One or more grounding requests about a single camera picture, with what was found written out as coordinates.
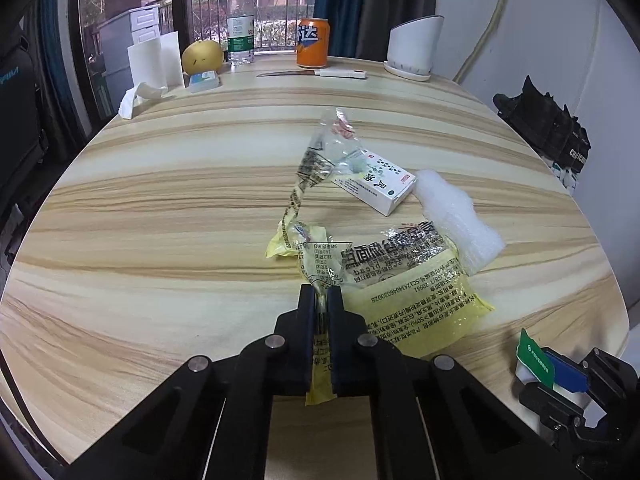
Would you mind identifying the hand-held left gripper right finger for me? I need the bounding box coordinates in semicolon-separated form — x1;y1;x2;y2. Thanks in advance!
327;286;581;480

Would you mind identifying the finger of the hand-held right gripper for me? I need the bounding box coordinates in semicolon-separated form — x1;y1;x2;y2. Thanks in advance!
520;382;616;456
545;347;640;413

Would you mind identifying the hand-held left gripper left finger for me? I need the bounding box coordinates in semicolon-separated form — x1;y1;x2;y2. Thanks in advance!
57;284;317;480

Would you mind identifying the green white card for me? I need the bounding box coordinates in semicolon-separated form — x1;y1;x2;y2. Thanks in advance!
515;328;557;391

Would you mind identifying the yellow printed plastic bag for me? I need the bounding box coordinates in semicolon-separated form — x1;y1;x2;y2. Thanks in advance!
297;220;497;407

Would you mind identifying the white medicine box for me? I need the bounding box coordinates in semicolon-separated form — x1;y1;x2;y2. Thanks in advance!
331;149;417;217

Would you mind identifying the white bubble wrap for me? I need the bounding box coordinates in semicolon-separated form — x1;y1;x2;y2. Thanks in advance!
415;170;507;277

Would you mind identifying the clear printed plastic bag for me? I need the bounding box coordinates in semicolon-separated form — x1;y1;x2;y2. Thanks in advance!
264;108;373;260

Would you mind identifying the black printed bag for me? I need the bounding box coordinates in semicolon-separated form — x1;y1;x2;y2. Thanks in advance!
492;76;592;181

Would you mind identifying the small tissue pack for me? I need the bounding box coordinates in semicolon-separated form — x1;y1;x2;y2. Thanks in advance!
187;71;222;93

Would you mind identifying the orange soda can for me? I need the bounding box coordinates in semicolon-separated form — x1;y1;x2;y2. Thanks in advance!
296;17;331;70

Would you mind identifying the crumpled white tissue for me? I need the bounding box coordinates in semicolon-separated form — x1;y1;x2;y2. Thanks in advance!
118;81;176;121

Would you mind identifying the white slanted planter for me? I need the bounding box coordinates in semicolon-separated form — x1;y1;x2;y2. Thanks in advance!
384;15;446;82

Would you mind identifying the yellow pear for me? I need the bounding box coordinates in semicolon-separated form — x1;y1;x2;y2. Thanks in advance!
181;39;226;75

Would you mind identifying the clear water bottle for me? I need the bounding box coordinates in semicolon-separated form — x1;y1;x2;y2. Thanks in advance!
226;0;257;66

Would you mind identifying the balcony railing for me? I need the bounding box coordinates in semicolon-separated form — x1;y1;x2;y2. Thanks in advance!
190;0;321;53

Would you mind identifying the blue curtain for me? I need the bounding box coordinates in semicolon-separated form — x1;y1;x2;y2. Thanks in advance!
314;0;438;58

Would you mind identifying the grey cabinet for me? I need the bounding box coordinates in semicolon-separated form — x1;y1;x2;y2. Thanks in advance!
95;4;163;93

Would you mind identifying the black office chair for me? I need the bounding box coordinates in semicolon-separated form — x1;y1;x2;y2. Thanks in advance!
0;10;51;201

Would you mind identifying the white handled knife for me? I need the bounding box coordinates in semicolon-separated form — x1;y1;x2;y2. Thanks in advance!
256;69;369;81

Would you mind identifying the beige hose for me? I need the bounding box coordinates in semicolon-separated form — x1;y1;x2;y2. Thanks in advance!
452;0;513;83

